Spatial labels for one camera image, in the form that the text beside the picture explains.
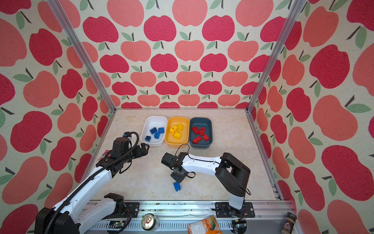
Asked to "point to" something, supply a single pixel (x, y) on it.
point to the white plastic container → (151, 121)
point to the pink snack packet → (106, 151)
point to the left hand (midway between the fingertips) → (145, 148)
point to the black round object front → (239, 226)
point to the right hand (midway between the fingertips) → (182, 174)
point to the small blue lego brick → (148, 138)
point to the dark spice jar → (289, 222)
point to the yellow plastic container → (177, 131)
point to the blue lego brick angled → (153, 130)
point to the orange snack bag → (207, 226)
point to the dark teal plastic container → (198, 122)
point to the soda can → (149, 222)
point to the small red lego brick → (205, 137)
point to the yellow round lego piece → (173, 128)
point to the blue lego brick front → (177, 186)
